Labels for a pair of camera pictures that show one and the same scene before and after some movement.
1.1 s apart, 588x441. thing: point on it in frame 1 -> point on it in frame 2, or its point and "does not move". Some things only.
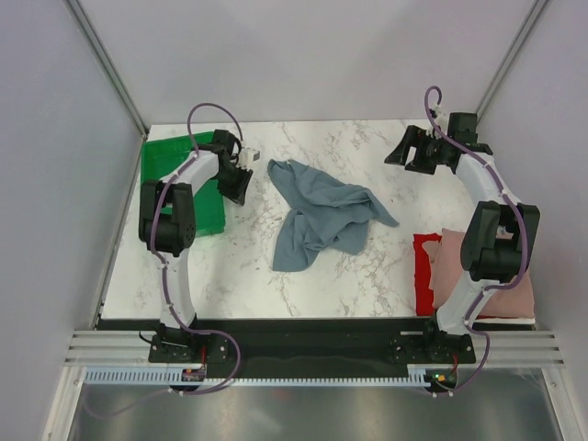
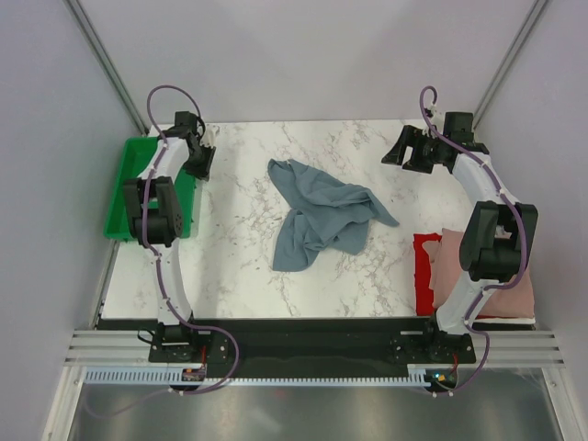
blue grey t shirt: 326,211 does not move
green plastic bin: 159,157 -> 135,153
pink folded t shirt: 514,300 does not move
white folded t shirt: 530,320 does not move
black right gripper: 413,137 does not move
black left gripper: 237,194 -> 202,173
